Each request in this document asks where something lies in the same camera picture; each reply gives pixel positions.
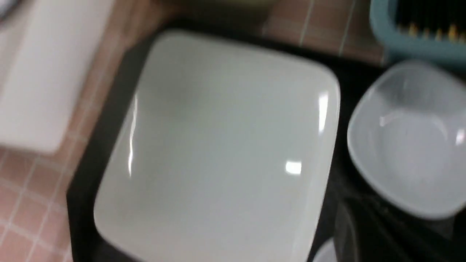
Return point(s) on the white square rice plate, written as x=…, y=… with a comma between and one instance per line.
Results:
x=223, y=156

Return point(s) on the small white bowl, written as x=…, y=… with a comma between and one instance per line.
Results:
x=406, y=137
x=326, y=253

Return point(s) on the black plastic tray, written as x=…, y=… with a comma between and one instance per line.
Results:
x=344, y=181

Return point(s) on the blue plastic bin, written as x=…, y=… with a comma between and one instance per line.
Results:
x=400, y=46

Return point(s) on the large white plastic bin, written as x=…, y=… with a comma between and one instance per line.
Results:
x=47, y=48

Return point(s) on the pink checked tablecloth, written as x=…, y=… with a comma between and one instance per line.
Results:
x=34, y=223

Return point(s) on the black chopsticks bundle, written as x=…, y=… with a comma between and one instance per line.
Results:
x=432, y=19

